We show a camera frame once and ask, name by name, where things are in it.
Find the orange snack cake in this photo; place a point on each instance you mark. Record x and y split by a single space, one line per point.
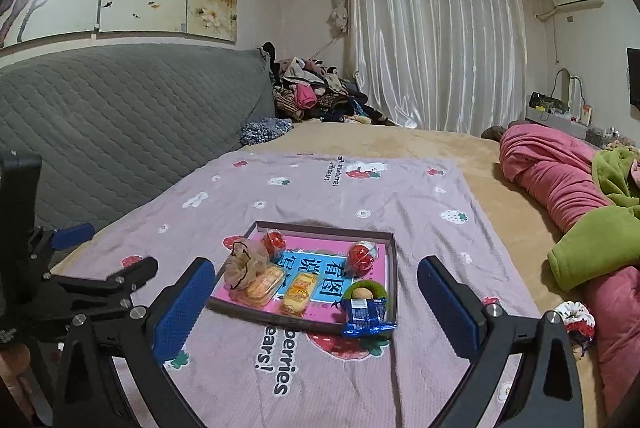
264 287

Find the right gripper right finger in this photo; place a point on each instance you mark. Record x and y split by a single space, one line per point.
458 311

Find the grey quilted headboard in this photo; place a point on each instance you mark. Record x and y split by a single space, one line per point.
115 126

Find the white red scrunchie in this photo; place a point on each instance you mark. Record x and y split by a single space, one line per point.
579 324

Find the blue snack packet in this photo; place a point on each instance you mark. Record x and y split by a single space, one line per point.
365 318

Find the pile of clothes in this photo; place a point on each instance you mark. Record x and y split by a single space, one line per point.
305 90

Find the pink strawberry print blanket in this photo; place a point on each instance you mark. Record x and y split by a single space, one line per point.
350 197

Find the person's left hand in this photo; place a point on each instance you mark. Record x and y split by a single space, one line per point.
14 361

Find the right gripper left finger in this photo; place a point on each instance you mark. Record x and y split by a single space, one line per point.
168 321

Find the yellow snack cake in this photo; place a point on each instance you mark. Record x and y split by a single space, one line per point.
298 294

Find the pink quilt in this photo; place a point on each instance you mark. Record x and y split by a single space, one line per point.
555 169

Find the white striped curtain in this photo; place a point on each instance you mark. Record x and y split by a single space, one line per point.
445 65

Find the black television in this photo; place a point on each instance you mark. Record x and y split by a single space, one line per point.
633 60

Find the red wrapped ball right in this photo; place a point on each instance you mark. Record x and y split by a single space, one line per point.
361 256

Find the cluttered side table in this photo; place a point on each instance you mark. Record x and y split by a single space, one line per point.
567 110

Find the red wrapped ball left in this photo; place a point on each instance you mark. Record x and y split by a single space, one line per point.
275 244

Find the green fleece blanket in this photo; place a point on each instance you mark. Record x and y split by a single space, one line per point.
605 239

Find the dark tray with pink book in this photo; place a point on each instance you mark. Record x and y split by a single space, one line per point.
321 250

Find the beige mesh scrunchie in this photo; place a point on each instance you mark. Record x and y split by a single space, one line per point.
246 261

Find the blue patterned cloth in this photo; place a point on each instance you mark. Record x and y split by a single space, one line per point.
264 130

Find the red wrapped ball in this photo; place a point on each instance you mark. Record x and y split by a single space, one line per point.
361 256
275 244

